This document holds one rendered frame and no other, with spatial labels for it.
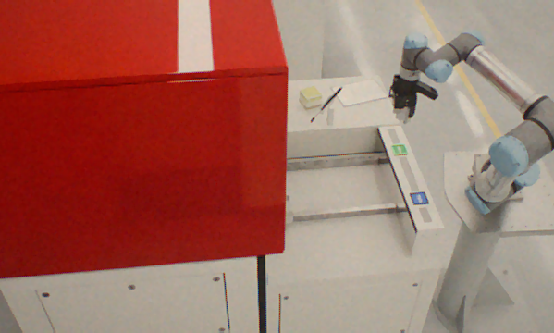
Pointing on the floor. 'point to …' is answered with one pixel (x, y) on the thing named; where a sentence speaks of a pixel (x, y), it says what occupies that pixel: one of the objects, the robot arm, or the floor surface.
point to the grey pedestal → (480, 291)
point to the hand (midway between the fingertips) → (407, 120)
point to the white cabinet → (353, 304)
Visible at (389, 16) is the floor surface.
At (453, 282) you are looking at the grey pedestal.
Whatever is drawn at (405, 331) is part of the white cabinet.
